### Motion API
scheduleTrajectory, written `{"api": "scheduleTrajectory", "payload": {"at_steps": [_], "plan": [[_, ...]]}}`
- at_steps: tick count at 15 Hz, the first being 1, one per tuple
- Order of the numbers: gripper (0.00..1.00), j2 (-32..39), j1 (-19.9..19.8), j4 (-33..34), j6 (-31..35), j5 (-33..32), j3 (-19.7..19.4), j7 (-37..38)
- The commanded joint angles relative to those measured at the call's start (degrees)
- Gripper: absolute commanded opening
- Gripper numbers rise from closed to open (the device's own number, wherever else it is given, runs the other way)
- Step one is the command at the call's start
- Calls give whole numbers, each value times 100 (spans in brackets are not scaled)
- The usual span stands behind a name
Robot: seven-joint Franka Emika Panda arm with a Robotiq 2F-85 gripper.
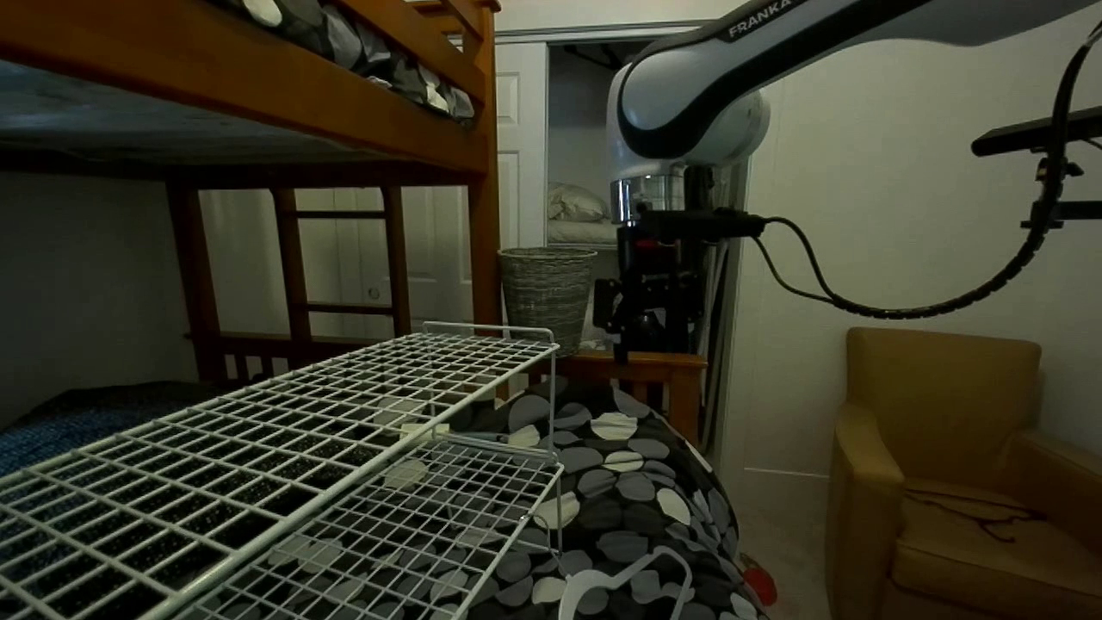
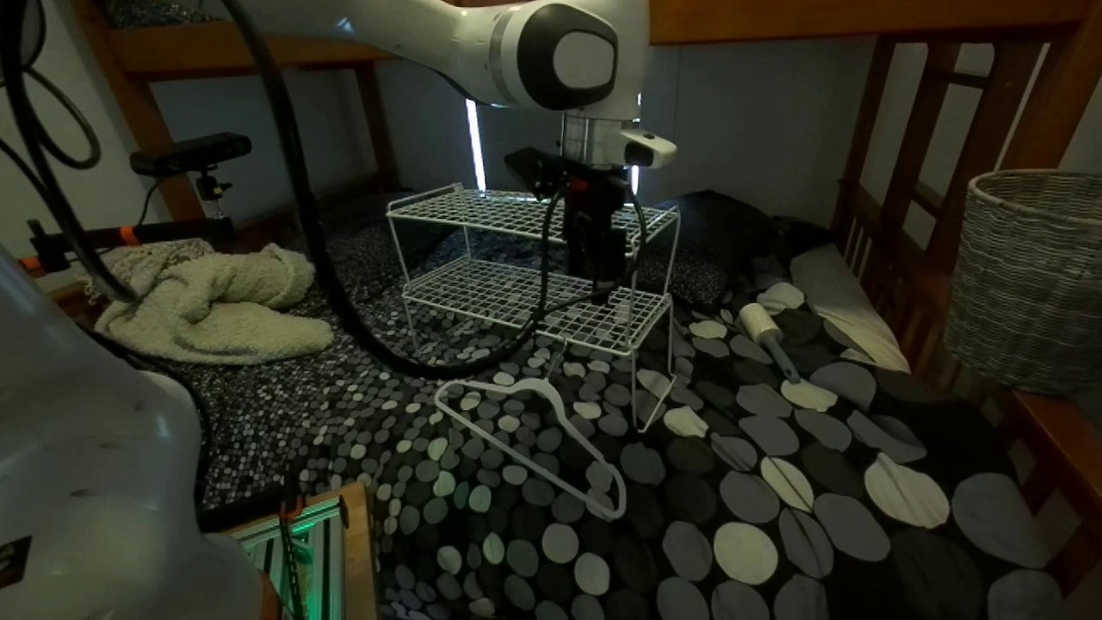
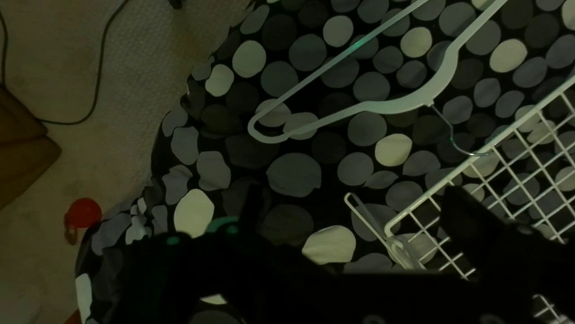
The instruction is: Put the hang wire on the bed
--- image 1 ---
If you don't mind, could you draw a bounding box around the red round object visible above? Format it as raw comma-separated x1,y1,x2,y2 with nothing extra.
736,553,784,611

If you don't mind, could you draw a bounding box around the white closet door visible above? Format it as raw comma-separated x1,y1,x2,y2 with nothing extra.
493,41,554,250

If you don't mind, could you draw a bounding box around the mustard armchair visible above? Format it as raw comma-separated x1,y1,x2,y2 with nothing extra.
823,324,1102,620

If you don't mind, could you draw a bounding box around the spotted bunk bedding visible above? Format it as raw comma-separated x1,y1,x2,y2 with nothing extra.
216,0,480,123

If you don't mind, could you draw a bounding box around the wooden bunk bed frame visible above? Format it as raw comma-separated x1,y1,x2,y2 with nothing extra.
0,0,506,389

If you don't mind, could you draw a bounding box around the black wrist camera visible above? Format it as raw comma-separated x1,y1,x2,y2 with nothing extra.
634,204,767,247

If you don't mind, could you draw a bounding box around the woven laundry basket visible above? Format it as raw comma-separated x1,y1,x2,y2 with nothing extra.
497,243,609,357

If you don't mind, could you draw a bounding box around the folded white bedding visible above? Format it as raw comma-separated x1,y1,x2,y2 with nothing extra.
546,181,623,247

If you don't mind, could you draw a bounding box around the small wooden side table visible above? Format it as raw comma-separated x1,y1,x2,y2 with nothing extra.
559,347,708,445

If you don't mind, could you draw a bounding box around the black corrugated cable conduit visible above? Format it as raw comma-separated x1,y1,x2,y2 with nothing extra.
752,21,1102,324

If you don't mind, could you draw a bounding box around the blue mattress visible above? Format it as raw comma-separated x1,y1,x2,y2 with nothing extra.
0,375,220,474

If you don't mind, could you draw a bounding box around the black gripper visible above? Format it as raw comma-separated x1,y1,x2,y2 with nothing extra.
617,235,701,357

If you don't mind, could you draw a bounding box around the polka dot bed cover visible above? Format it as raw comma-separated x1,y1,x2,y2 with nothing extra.
441,389,770,620

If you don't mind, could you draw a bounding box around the white wire shelf rack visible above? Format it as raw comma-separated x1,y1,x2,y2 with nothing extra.
0,324,569,620

